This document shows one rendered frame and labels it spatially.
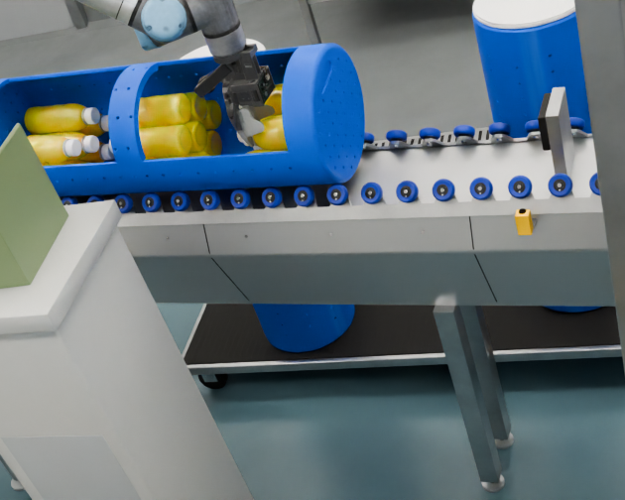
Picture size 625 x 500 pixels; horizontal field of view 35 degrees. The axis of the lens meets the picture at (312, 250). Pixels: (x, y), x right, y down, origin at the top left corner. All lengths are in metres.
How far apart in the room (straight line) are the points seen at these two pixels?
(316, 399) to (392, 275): 0.95
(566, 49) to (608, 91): 0.90
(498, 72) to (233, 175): 0.72
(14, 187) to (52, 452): 0.55
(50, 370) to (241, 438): 1.23
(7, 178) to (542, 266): 1.02
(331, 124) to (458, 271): 0.40
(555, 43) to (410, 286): 0.65
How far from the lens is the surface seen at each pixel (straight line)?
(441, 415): 2.86
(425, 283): 2.15
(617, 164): 1.57
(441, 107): 4.17
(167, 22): 1.78
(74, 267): 1.81
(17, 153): 1.85
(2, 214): 1.78
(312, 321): 2.87
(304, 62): 1.99
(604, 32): 1.45
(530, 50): 2.37
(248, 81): 1.99
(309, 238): 2.12
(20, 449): 2.09
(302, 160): 1.97
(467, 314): 2.40
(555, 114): 1.90
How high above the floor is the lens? 2.08
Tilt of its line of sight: 36 degrees down
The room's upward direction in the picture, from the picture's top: 20 degrees counter-clockwise
